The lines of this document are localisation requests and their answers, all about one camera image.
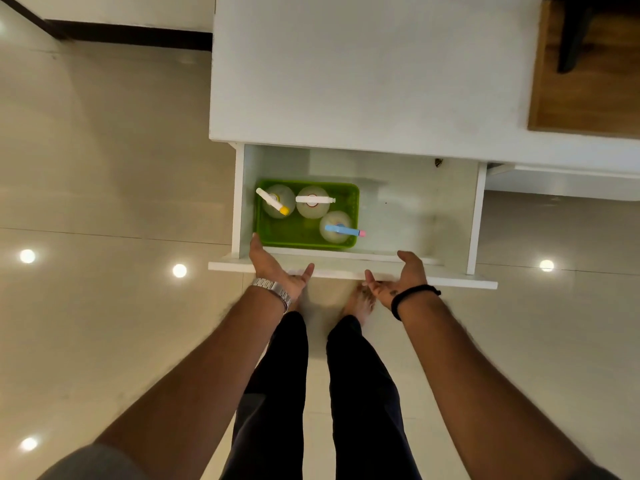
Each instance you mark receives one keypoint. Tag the person's left hand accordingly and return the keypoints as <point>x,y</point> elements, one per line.
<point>272,272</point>

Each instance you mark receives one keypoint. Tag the person's right hand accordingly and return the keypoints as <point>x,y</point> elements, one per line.
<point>400,284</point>

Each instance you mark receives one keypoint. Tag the person's left thumb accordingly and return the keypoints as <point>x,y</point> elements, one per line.
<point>306,273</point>

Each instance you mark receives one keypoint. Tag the person's right thumb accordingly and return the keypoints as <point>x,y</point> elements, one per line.
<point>371,279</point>

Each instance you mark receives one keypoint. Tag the white drawer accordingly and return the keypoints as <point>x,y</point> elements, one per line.
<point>415,214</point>

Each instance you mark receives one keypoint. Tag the person's left forearm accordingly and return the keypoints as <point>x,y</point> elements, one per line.
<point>210,379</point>

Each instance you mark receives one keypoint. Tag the person's right forearm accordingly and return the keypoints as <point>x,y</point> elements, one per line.
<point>480,389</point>

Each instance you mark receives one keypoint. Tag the person's right foot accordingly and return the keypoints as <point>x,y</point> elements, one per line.
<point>359,303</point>

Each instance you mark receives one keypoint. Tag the silver metal wristwatch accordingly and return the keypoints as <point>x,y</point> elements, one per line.
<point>274,289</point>

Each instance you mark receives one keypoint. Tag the black wristband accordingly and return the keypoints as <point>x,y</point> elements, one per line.
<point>407,294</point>

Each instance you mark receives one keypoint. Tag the green plastic basket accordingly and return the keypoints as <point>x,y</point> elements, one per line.
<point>295,232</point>

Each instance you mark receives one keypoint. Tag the spray bottle with blue nozzle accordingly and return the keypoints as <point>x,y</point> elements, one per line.
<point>334,222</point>

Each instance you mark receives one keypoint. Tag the spray bottle with white nozzle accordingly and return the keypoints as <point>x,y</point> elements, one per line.
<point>312,208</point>

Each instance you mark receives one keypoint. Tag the spray bottle with yellow-tipped nozzle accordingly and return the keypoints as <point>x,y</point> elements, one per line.
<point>281,197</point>

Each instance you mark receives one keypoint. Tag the black trousers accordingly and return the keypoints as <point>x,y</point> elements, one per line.
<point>365,404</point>

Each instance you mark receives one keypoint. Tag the white cabinet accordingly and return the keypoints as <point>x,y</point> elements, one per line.
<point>370,69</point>

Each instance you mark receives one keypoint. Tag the dark skirting board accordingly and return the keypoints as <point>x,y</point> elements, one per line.
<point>135,37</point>

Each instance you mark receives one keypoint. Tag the black furniture leg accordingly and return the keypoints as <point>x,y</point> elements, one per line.
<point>572,34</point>

